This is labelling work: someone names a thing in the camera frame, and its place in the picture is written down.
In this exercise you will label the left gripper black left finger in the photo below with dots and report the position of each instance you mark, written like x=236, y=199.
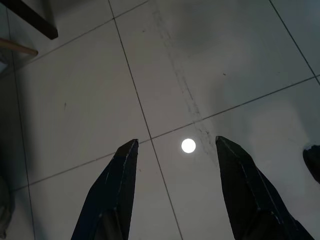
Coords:
x=112, y=195

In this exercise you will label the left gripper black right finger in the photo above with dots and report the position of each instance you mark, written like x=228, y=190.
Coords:
x=250, y=200

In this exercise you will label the black robot foot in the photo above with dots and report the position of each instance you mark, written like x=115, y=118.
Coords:
x=313, y=162

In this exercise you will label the light wooden chair leg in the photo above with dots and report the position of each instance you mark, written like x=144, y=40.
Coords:
x=17, y=47

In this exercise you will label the dark brown wooden table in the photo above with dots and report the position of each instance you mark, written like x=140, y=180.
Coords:
x=32, y=15

